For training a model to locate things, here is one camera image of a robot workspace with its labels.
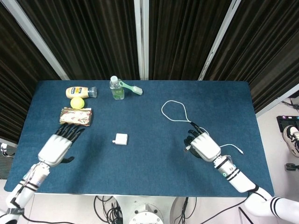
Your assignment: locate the black pleated curtain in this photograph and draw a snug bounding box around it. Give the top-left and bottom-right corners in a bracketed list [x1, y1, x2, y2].
[148, 0, 232, 81]
[0, 0, 60, 143]
[17, 0, 141, 81]
[202, 0, 299, 113]

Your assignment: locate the black and white sneaker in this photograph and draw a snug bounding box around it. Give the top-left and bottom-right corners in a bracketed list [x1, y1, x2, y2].
[283, 125, 299, 157]

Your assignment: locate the white charger block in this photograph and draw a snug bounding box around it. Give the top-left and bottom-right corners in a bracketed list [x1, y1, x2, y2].
[112, 133, 128, 146]

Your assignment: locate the yellow tennis ball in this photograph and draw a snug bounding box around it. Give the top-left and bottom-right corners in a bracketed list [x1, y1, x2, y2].
[70, 97, 85, 109]

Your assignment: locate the black cable bundle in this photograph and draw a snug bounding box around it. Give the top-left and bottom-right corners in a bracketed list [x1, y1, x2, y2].
[93, 195, 124, 224]
[178, 197, 197, 224]

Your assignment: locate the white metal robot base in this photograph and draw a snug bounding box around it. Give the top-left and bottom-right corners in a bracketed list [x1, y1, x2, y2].
[115, 195, 180, 224]

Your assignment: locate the clear bottle green liquid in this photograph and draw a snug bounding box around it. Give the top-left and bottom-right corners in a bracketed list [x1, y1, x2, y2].
[109, 76, 125, 101]

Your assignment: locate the silver metal fixture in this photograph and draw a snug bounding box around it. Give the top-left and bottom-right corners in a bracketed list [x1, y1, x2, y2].
[0, 142, 14, 158]

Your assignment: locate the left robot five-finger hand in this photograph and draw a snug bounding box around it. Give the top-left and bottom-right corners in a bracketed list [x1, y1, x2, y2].
[37, 123, 86, 168]

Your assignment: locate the black electronic device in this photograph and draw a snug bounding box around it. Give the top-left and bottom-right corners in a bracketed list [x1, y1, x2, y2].
[277, 115, 299, 131]

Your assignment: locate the gold foil snack package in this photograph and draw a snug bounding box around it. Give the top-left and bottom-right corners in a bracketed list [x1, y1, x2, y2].
[58, 106, 93, 127]

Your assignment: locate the mayonnaise squeeze bottle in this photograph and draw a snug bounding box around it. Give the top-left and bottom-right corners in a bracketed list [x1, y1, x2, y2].
[65, 86, 98, 99]

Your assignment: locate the green scrubbing brush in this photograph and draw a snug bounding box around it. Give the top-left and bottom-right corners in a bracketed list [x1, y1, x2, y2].
[118, 80, 143, 95]

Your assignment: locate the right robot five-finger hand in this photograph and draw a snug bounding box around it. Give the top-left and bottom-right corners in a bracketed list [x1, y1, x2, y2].
[184, 121, 222, 163]

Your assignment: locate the white partition post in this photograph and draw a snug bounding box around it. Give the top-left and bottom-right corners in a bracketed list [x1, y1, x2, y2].
[2, 0, 70, 81]
[134, 0, 150, 81]
[198, 0, 241, 81]
[256, 90, 299, 117]

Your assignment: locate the black caster wheel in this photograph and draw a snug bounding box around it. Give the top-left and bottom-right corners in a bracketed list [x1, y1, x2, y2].
[284, 162, 299, 172]

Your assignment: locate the white USB cable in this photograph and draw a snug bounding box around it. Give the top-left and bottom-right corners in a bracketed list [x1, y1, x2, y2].
[161, 100, 244, 155]

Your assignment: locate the blue table mat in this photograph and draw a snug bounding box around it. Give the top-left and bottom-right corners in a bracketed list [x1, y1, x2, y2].
[4, 80, 275, 198]

